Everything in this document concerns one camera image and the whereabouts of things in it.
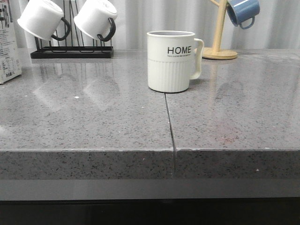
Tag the cream HOME mug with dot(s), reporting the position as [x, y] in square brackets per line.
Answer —
[174, 58]

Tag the white milk carton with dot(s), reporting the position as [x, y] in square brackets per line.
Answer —
[10, 66]

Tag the wooden mug tree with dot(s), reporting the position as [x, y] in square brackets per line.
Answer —
[215, 52]

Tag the white mug right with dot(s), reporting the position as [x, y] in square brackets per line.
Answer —
[96, 19]

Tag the white mug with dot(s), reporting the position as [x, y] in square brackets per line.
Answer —
[41, 19]
[96, 19]

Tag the blue mug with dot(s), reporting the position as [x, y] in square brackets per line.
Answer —
[240, 11]

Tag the white mug left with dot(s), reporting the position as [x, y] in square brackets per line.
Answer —
[41, 19]

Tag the black wire mug rack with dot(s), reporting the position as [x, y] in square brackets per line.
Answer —
[76, 44]

